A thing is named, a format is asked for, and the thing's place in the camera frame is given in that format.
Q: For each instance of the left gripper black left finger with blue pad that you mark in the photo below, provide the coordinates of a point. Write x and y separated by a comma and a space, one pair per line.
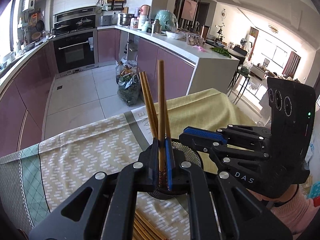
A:
104, 206

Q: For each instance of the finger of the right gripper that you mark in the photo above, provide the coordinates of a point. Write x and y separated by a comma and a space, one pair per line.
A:
238, 158
231, 134

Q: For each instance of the hand in pink sleeve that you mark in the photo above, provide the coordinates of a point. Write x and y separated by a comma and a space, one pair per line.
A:
299, 214

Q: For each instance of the steel cooking pot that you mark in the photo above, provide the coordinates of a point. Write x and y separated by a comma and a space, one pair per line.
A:
124, 19

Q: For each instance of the white kitchen island counter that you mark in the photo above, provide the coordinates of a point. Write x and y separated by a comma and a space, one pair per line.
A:
187, 70

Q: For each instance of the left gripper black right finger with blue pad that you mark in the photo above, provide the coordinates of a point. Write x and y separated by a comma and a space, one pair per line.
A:
219, 207

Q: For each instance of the black mesh utensil holder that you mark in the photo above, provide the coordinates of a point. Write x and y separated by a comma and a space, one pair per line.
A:
185, 152

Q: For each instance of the green vegetable plastic bag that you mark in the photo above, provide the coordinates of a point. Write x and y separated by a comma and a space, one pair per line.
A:
128, 82

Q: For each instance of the yellow cloth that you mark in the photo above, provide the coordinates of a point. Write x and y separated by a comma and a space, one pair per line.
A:
209, 109

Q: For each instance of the patterned beige green tablecloth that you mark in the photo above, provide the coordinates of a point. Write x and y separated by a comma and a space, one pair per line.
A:
37, 179

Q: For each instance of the purple kitchen cabinets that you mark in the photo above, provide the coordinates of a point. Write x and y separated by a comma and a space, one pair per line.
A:
36, 106

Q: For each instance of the built-in black oven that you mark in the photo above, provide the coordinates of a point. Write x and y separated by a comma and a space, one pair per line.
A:
76, 52

